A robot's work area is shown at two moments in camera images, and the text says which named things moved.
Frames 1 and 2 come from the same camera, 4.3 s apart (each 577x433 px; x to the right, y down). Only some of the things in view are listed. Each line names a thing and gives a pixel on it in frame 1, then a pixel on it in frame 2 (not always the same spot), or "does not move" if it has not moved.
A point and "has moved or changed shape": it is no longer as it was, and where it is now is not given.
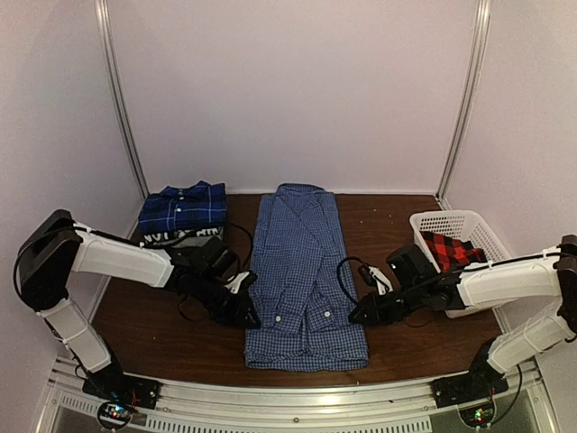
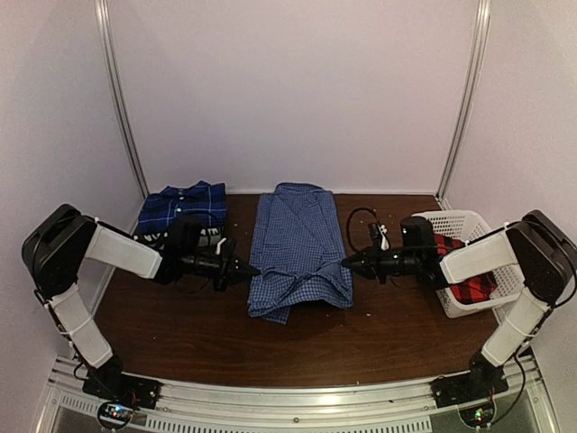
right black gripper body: (411, 301) → (383, 265)
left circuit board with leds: (114, 415) does not move
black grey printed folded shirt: (179, 238) does not move
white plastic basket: (463, 225) does not move
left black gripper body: (223, 308) → (213, 266)
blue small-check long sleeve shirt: (303, 286) has moved or changed shape
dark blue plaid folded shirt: (200, 206) does not move
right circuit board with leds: (478, 416) does not move
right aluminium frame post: (480, 39) does not move
